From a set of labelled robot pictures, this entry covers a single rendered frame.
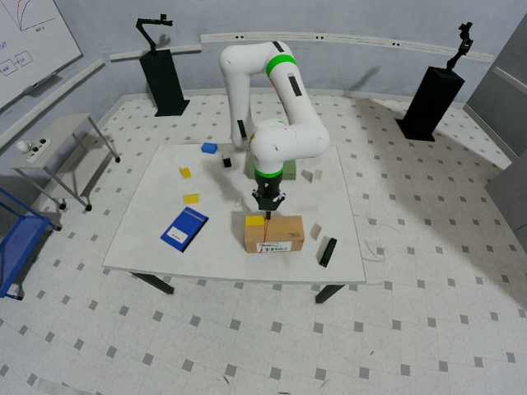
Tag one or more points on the blue box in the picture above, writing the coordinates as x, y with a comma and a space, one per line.
210, 148

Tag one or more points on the blue notebook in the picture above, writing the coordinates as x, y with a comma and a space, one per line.
184, 229

